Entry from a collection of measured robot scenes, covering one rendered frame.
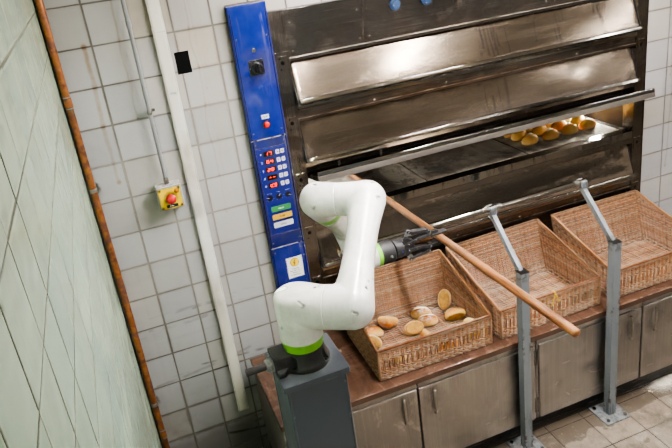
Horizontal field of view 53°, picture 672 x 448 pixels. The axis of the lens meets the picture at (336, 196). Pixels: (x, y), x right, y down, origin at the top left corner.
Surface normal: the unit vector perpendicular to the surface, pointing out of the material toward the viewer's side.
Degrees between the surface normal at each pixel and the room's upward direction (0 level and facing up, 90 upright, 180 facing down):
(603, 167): 70
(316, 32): 90
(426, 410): 90
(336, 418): 90
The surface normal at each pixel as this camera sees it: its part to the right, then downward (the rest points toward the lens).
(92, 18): 0.35, 0.32
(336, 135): 0.29, -0.02
